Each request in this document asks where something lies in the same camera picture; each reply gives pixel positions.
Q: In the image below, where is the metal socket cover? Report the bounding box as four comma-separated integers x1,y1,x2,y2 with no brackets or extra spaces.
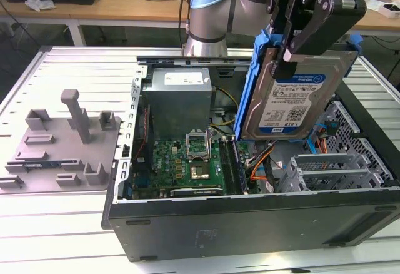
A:
186,132,209,160

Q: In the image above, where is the small white box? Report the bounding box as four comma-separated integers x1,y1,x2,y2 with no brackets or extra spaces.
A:
377,1,400,19

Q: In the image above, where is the wooden desk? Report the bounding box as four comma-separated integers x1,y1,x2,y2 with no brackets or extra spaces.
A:
0,0,400,37

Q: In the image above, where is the green motherboard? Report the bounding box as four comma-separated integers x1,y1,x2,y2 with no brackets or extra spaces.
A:
131,136,260,200

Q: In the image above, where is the CPU socket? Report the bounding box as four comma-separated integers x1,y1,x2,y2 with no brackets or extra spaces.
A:
187,158,212,183

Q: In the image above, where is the black RAM slot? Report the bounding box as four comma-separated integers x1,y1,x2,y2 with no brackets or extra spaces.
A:
218,136,234,194

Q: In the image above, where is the yellow wire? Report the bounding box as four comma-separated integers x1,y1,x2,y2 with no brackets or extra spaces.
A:
208,86,238,128

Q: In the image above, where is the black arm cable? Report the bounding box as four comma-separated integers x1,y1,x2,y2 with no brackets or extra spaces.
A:
177,0,193,49

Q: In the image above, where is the grey parts rack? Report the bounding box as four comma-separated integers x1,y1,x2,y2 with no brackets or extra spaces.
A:
0,88,123,195

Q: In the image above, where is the RAM stick with chips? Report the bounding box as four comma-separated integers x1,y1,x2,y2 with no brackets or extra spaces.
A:
230,138,248,195

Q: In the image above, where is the orange data wire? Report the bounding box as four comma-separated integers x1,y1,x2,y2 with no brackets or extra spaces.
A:
249,158,273,183

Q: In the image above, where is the black case fan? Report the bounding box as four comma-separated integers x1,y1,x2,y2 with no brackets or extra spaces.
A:
133,104,154,162

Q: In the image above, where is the blue data wire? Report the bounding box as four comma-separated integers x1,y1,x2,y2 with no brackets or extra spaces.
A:
307,123,329,155

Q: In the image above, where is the white crumpled paper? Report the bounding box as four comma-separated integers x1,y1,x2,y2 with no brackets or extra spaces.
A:
24,0,56,13

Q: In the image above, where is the grey metal power supply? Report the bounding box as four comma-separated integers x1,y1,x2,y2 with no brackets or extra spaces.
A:
142,67,217,142

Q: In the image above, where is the dark RAM stick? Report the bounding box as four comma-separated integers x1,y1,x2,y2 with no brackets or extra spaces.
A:
24,162,61,169

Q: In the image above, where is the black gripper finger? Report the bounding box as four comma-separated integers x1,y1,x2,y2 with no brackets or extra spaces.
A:
271,0,369,80
268,0,303,50

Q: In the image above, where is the grey metal disk bay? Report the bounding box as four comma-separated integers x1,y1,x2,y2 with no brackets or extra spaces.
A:
276,153,391,193

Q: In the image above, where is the orange black power wire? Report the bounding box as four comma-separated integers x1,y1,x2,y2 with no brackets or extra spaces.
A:
317,120,340,155

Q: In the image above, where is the black graphics card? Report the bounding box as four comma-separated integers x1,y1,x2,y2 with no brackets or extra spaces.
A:
168,187,225,198

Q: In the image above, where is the black open PC case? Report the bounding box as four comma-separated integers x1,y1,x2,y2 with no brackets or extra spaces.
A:
100,55,400,263

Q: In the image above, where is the black wire bundle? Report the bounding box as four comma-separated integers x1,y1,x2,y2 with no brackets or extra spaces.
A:
261,141,282,193

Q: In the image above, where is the hard disk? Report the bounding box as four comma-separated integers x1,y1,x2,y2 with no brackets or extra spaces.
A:
233,29,364,142

